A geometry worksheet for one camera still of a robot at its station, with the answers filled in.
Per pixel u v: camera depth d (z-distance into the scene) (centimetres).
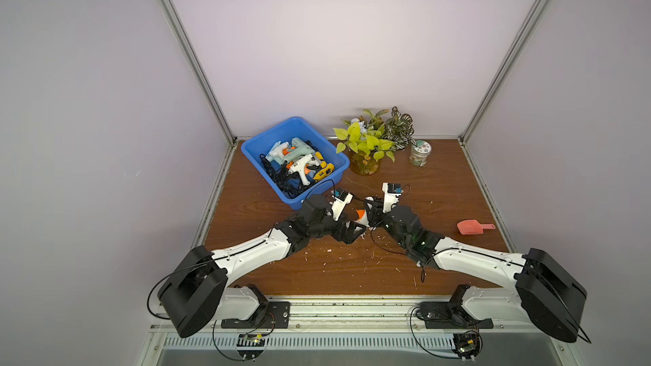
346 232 71
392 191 71
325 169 104
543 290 41
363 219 79
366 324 73
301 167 100
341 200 71
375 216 71
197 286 42
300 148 107
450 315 66
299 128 114
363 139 92
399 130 92
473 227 90
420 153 106
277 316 73
